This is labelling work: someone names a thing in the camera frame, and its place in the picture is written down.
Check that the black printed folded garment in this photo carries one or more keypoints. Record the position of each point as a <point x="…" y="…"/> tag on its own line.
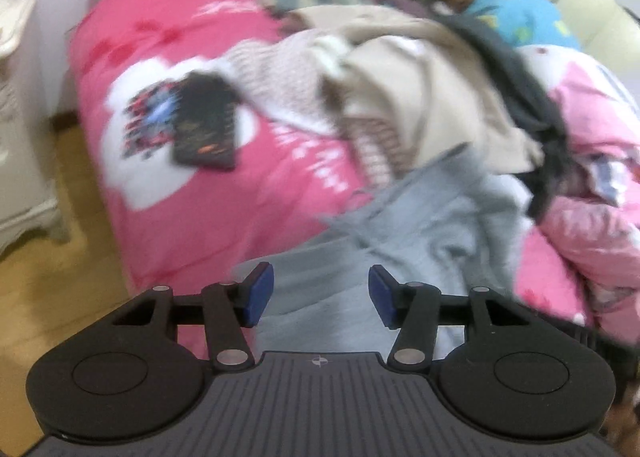
<point x="205" y="122"/>

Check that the striped garment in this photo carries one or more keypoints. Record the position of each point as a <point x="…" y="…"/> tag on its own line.
<point x="270" y="77"/>

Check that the pink floral blanket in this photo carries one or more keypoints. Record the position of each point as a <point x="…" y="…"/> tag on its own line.
<point x="225" y="197"/>

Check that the blue patterned quilt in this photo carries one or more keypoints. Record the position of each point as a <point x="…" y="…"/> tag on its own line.
<point x="525" y="17"/>

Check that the pink quilt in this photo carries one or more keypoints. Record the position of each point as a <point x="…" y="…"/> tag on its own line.
<point x="590" y="247"/>

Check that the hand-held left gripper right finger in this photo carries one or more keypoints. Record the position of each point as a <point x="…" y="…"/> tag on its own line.
<point x="382" y="294"/>

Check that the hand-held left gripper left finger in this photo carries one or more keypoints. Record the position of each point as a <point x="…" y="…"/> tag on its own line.
<point x="259" y="294"/>

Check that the pile of mixed clothes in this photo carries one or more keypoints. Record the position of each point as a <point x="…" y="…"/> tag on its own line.
<point x="520" y="87"/>

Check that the cream padded headboard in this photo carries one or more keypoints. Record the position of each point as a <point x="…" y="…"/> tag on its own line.
<point x="595" y="2"/>

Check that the grey cotton garment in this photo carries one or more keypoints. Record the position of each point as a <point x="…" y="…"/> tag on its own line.
<point x="425" y="237"/>

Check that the white nightstand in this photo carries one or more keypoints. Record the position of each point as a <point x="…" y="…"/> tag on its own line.
<point x="20" y="137"/>

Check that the cream white garment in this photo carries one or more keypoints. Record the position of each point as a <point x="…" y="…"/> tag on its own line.
<point x="332" y="54"/>

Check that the beige garment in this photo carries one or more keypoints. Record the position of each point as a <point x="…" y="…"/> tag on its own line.
<point x="425" y="87"/>

